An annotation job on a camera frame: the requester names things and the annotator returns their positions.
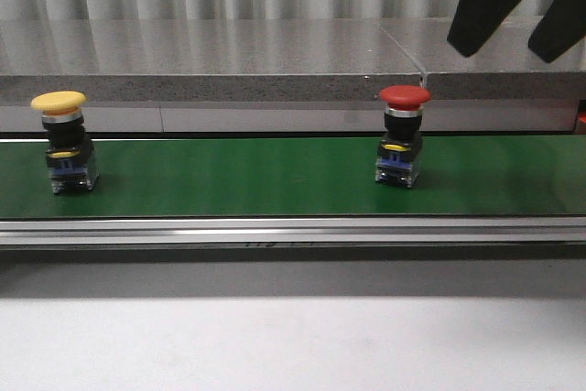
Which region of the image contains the grey stone slab right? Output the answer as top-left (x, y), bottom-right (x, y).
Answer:
top-left (380, 16), bottom-right (585, 101)

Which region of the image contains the grey stone slab left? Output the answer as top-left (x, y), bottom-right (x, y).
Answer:
top-left (1, 19), bottom-right (420, 107)

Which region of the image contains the red plastic tray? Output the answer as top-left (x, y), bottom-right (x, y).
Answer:
top-left (574, 100), bottom-right (586, 135)

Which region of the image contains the green conveyor belt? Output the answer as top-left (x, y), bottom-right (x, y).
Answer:
top-left (1, 136), bottom-right (585, 250)

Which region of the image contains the grey stone slab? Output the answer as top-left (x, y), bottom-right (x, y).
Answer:
top-left (1, 19), bottom-right (420, 107)
top-left (380, 16), bottom-right (585, 101)

